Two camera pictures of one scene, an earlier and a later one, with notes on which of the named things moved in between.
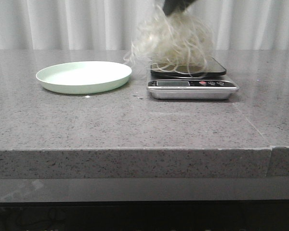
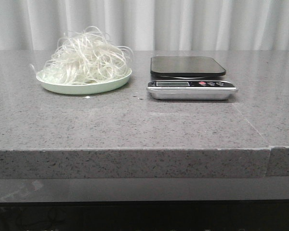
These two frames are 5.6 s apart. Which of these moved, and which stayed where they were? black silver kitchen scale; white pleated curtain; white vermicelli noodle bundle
Moved: white vermicelli noodle bundle
Stayed: white pleated curtain; black silver kitchen scale
